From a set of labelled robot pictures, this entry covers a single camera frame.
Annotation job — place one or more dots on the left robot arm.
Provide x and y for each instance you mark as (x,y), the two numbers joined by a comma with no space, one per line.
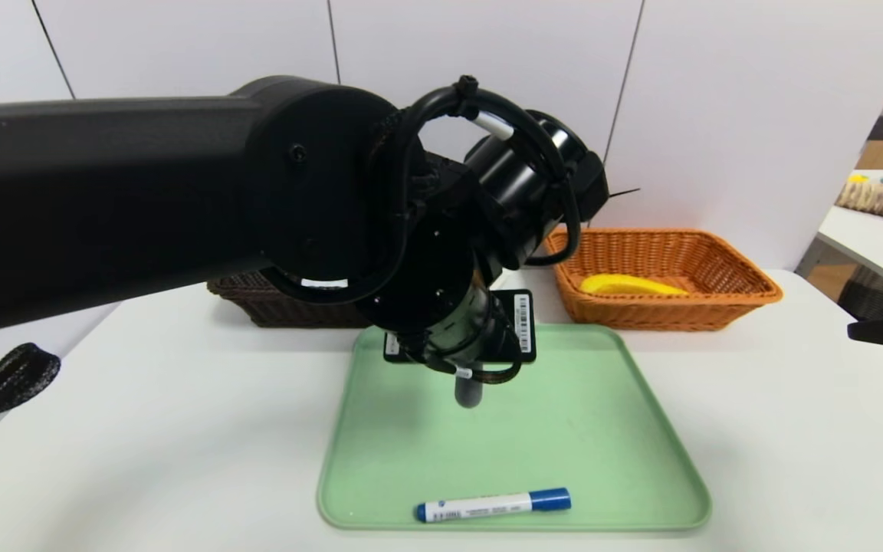
(142,192)

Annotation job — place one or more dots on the dark brown wicker basket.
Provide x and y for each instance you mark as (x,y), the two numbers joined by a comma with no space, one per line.
(288,307)

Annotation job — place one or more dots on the yellow banana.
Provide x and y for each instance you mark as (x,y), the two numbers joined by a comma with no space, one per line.
(633,285)

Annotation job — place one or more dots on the orange wicker basket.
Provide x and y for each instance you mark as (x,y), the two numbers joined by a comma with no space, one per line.
(641,314)

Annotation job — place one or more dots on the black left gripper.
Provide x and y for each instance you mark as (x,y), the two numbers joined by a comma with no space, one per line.
(520,322)

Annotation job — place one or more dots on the white background table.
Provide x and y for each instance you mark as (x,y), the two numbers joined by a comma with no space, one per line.
(871,238)

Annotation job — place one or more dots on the blue and white marker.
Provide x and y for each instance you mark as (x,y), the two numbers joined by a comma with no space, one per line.
(487,506)

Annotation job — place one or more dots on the green plastic tray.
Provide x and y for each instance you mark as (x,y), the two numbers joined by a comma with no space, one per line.
(579,445)

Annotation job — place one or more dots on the brown striped plush toy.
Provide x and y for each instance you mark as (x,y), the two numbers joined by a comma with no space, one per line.
(867,199)

